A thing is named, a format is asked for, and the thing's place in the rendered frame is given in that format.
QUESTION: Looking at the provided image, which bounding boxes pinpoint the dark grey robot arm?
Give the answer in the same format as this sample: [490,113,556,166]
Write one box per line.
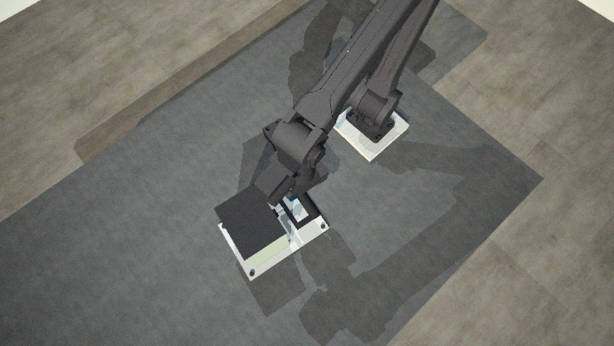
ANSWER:
[252,0,440,207]

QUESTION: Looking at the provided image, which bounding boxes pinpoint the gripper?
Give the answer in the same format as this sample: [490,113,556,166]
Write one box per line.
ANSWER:
[285,160,329,202]

